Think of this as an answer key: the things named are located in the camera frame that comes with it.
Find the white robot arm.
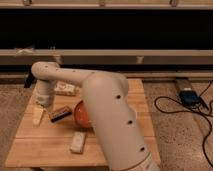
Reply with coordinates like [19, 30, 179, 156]
[31, 62, 160, 171]

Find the orange bowl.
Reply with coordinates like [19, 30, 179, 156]
[74, 101, 91, 128]

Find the black eraser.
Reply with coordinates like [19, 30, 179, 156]
[49, 106, 72, 123]

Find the white sponge block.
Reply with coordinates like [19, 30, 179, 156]
[70, 132, 86, 154]

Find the wooden table board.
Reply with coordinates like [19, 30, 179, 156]
[5, 79, 161, 168]

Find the black cable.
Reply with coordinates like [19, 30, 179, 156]
[153, 79, 213, 169]

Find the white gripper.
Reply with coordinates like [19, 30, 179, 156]
[33, 80, 56, 126]

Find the blue power adapter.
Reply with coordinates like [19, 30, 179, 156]
[179, 90, 200, 106]

